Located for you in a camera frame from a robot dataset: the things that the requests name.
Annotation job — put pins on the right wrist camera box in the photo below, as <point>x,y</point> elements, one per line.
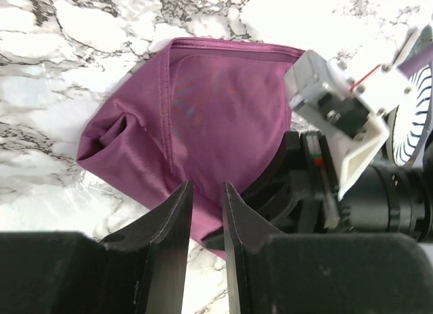
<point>318,91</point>

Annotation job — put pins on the white blue striped plate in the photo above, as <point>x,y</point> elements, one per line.
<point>410,123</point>

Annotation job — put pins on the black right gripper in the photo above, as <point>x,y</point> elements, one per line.
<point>298,191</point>

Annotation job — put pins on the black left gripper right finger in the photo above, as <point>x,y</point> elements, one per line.
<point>257,267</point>

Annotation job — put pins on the purple cloth napkin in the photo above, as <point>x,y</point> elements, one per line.
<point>207,111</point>

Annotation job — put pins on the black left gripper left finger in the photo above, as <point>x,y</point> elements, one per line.
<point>146,265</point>

